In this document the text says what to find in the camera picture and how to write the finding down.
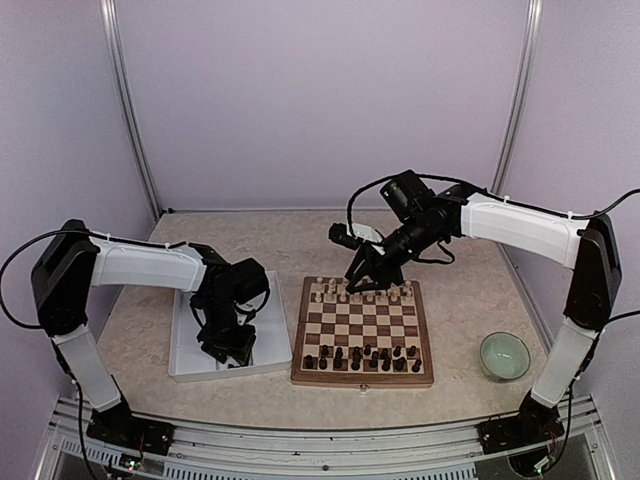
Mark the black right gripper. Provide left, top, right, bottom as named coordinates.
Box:
left=346, top=215, right=444, bottom=292

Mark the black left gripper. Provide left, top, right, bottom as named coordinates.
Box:
left=197, top=295, right=257, bottom=368

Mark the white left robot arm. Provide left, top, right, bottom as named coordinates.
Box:
left=31, top=219, right=271, bottom=445

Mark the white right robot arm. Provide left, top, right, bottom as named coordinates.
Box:
left=329, top=170, right=622, bottom=444

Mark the row of white chess pieces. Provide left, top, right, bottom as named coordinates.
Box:
left=313, top=274, right=416, bottom=304

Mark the wooden chess board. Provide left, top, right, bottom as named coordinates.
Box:
left=291, top=276, right=434, bottom=388

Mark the white plastic divided tray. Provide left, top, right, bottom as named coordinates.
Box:
left=168, top=270, right=292, bottom=383

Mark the pale green glass bowl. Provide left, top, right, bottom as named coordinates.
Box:
left=479, top=331, right=531, bottom=382

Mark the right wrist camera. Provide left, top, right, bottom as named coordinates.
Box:
left=328, top=223, right=383, bottom=250

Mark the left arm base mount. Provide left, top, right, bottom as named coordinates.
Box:
left=87, top=397, right=175, bottom=456

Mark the aluminium front rail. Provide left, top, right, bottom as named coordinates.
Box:
left=34, top=396, right=616, bottom=479

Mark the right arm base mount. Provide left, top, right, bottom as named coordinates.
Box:
left=477, top=392, right=565, bottom=454

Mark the right aluminium corner post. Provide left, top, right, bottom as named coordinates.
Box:
left=491, top=0, right=544, bottom=195

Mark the aluminium corner post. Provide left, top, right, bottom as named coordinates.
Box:
left=491, top=0, right=544, bottom=195
left=100, top=0, right=164, bottom=221

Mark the left aluminium corner post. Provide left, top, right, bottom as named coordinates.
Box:
left=100, top=0, right=164, bottom=221

